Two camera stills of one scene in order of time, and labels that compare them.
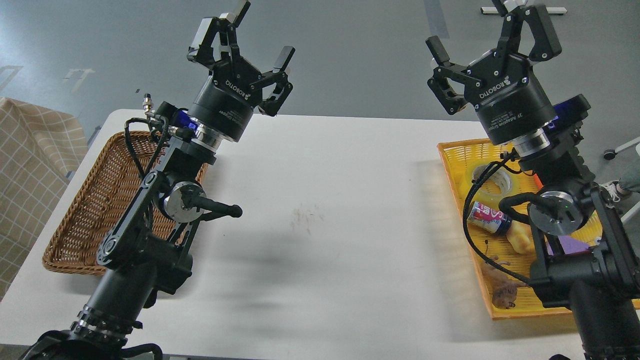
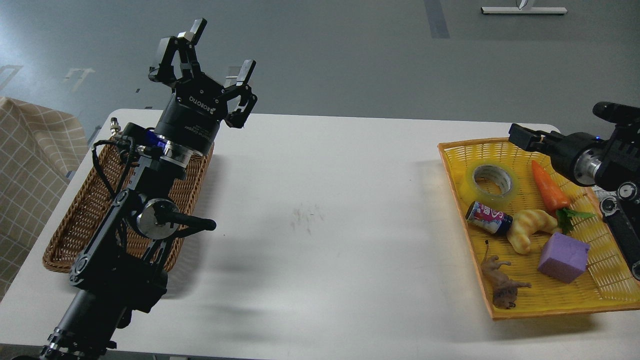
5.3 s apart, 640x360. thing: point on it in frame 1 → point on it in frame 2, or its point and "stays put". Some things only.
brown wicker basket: [111, 180] stays put
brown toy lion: [503, 286] stays put
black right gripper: [500, 85] → [578, 156]
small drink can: [489, 218] stays put
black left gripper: [226, 102] → [192, 117]
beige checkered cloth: [39, 143] stays put
